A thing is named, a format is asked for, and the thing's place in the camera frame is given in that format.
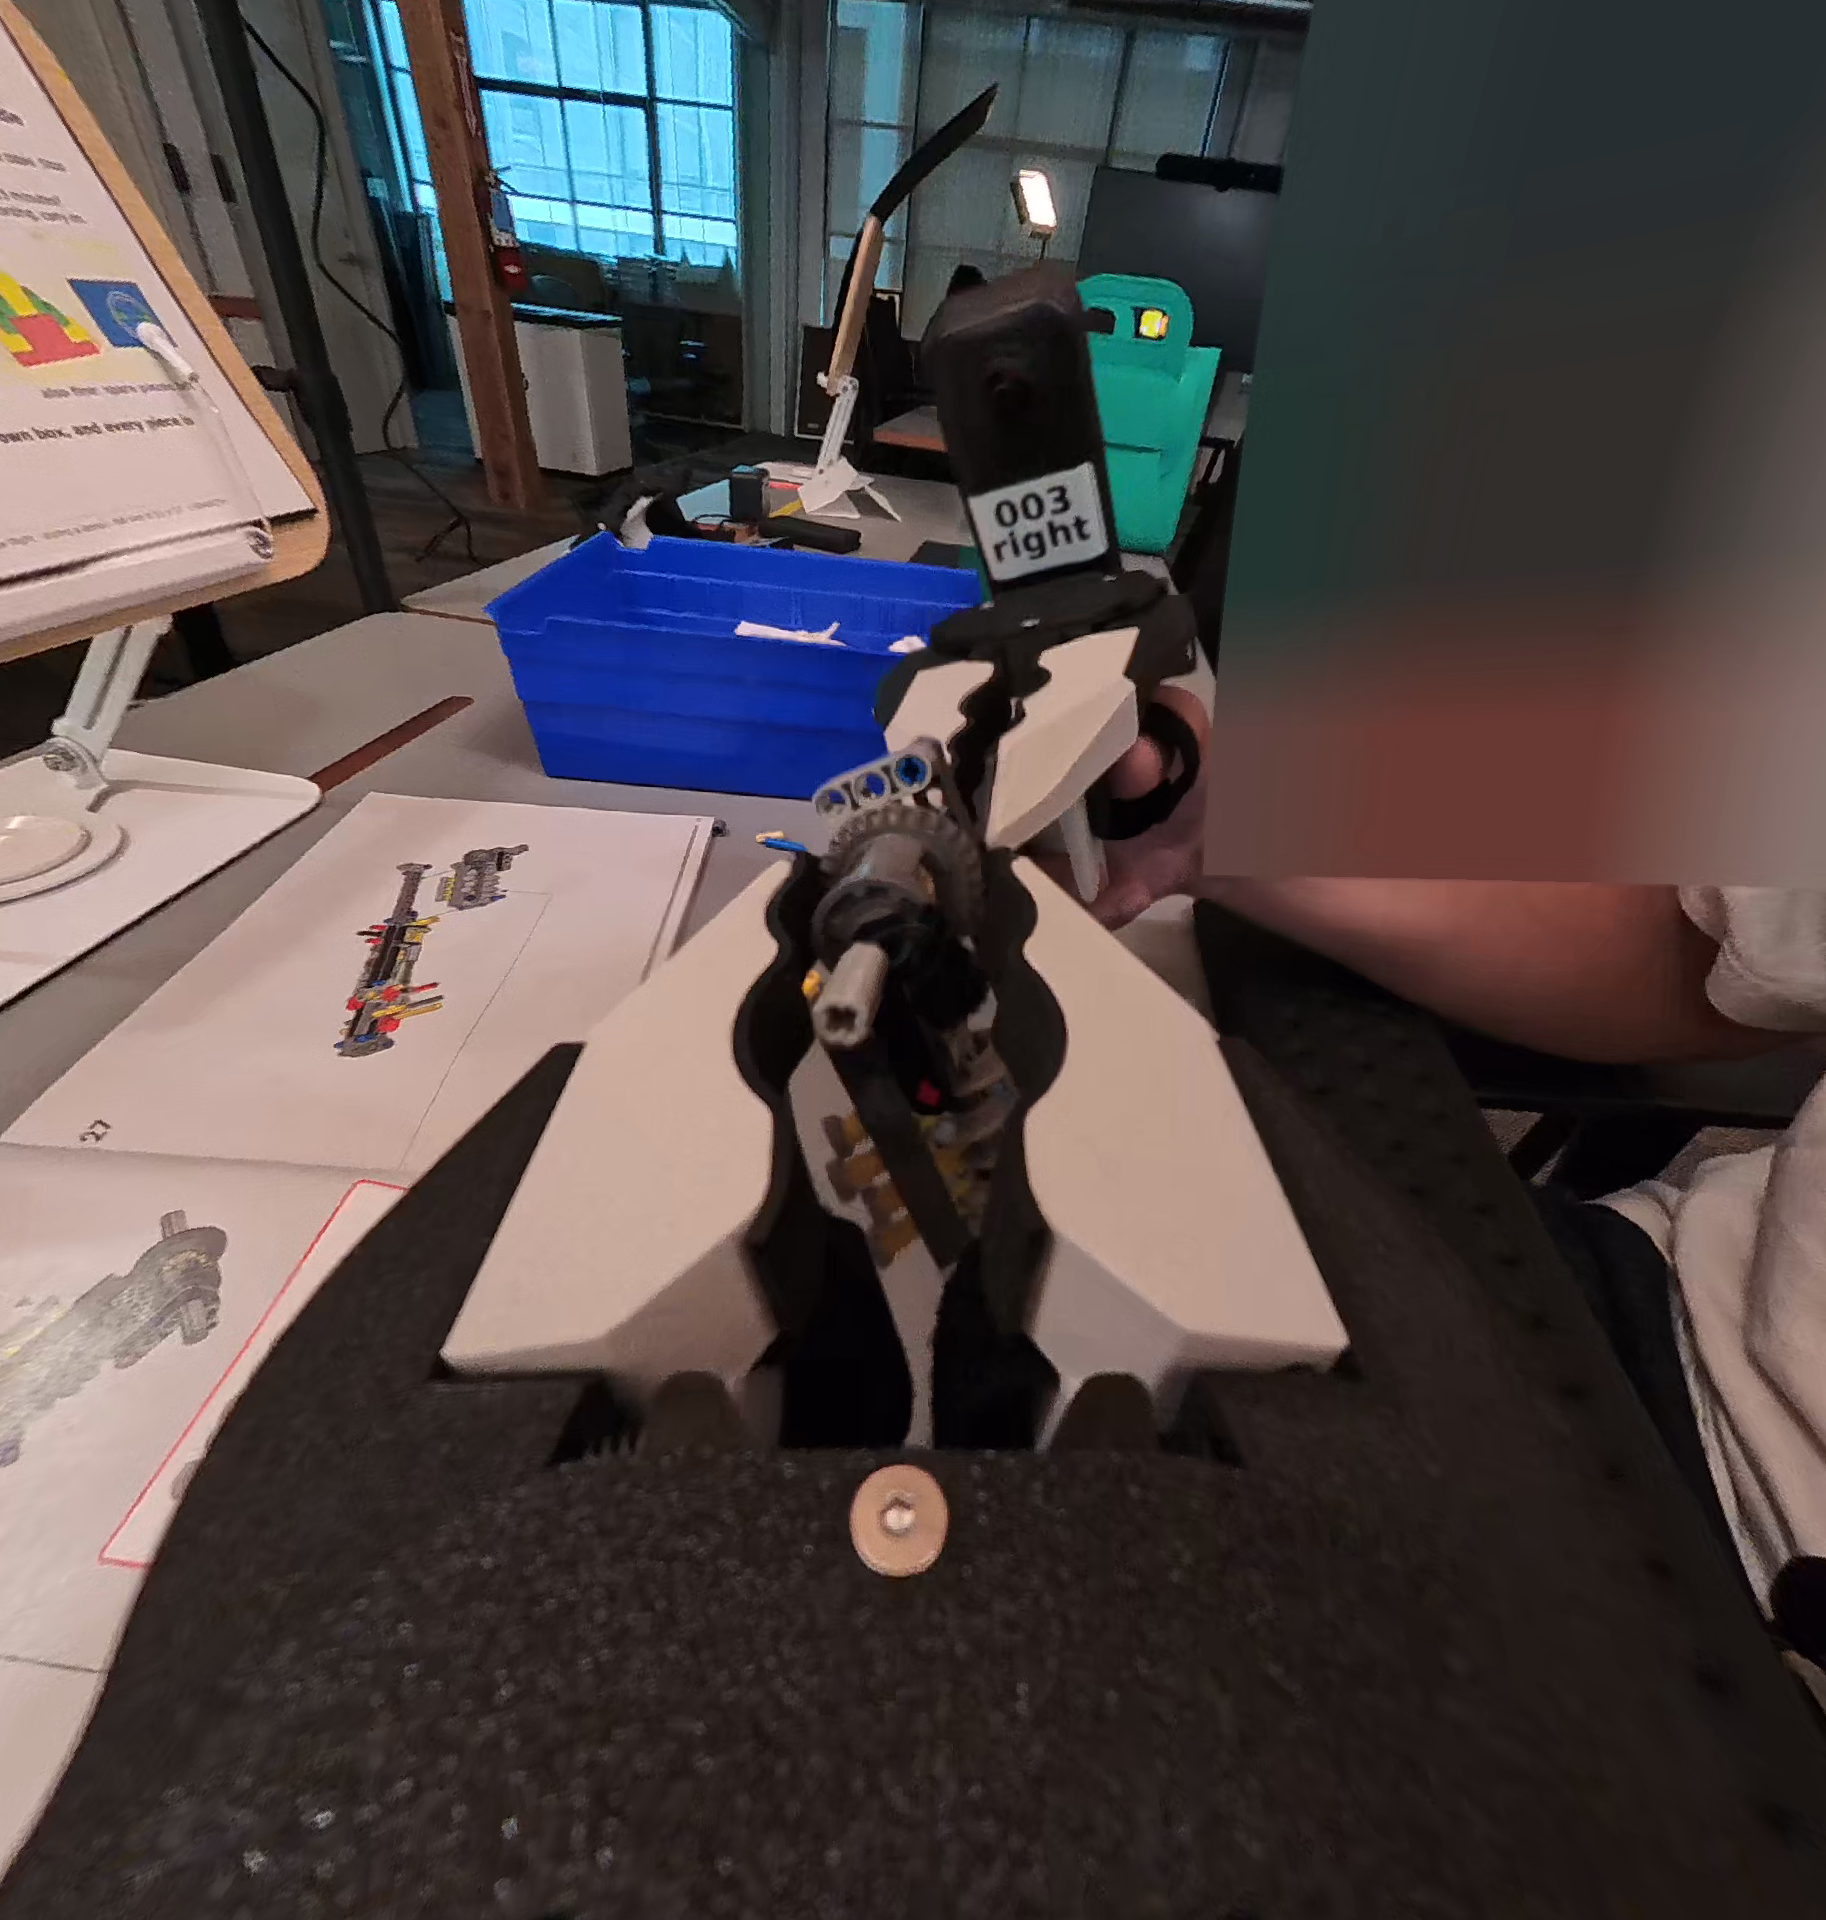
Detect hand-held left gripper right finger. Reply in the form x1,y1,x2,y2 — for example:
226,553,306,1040
984,852,1355,1450

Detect instruction sheet on stand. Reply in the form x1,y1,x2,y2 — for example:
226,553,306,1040
0,0,330,678

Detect wooden post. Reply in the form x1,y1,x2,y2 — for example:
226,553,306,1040
394,0,545,517

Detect crumpled white paper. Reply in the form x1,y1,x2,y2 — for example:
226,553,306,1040
731,614,930,657

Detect black monitor screen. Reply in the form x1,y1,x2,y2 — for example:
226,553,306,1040
1078,150,1289,378

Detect teal tote bag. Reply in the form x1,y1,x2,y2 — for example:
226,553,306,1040
1075,273,1227,559

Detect white cabinet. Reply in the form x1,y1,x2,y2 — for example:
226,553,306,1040
515,306,634,477

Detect laminated instruction sheet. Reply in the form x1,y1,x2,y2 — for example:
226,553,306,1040
0,0,279,603

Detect building instruction booklet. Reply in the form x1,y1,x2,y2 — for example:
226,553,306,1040
0,793,725,1920

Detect person's right hand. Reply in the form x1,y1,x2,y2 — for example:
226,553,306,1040
1090,682,1212,930

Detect person's dark trousers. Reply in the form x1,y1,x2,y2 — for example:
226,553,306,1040
1534,1192,1778,1592

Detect black perforated pad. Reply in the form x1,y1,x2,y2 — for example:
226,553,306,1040
1190,901,1826,1920

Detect black tripod pole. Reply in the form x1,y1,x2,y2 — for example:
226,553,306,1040
196,0,400,612

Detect blue plastic bin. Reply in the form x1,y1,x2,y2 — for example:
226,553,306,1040
485,529,994,800

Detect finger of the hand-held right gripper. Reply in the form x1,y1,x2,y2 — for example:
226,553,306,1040
984,627,1150,852
870,657,1006,768

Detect brick-built car chassis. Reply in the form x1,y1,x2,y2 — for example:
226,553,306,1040
762,735,1038,1309

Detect person's right forearm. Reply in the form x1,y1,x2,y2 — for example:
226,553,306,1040
1195,876,1741,1069

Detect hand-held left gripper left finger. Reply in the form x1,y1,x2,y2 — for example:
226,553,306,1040
436,896,803,1446

